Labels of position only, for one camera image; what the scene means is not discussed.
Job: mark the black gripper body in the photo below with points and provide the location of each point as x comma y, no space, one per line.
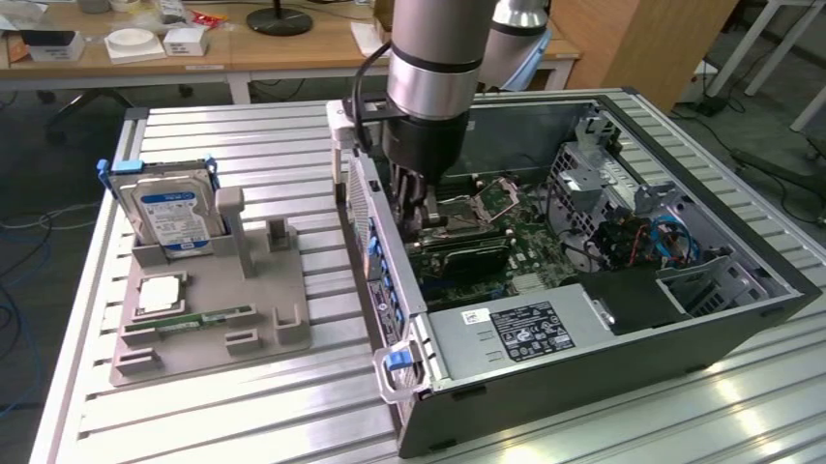
421,145

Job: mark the green graphics card with fan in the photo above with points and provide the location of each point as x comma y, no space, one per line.
473,258

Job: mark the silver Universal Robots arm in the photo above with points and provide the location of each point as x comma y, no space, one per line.
439,48

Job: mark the CPU socket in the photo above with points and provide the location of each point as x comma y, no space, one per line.
460,215

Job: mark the metal socket cover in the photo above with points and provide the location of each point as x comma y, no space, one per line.
499,195

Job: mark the green motherboard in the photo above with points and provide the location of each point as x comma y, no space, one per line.
528,251

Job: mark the metal disk bay cage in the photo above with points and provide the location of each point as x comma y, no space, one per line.
583,183

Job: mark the wooden desk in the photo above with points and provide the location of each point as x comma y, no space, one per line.
289,53

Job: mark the silver power supply unit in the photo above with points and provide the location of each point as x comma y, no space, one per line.
464,348

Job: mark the black lamp base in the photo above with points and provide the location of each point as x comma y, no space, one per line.
280,21

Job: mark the grey parts rack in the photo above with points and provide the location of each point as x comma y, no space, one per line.
212,290

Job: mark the green RAM stick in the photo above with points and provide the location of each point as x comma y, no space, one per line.
219,317

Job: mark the wooden cabinet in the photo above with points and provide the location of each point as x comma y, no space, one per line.
644,48

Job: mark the red packet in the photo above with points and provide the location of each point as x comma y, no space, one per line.
208,20

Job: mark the white labelled box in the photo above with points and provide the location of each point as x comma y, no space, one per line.
185,42

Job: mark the silver CPU chip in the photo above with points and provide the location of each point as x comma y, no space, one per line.
160,294

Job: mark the black open PC case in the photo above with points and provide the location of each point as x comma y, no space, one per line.
580,411

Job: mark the white round holder block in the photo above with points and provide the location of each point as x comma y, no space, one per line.
132,46

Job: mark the black chair base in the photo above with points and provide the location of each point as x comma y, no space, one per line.
70,111
780,166

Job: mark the grey cup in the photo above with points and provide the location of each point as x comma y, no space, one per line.
94,6

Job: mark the white box with black top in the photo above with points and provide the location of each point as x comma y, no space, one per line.
54,46

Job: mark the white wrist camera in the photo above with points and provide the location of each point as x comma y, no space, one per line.
339,123

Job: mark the hard disk with blue bracket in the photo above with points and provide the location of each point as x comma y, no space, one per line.
161,212

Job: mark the white table frame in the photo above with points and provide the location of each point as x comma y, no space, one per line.
775,43

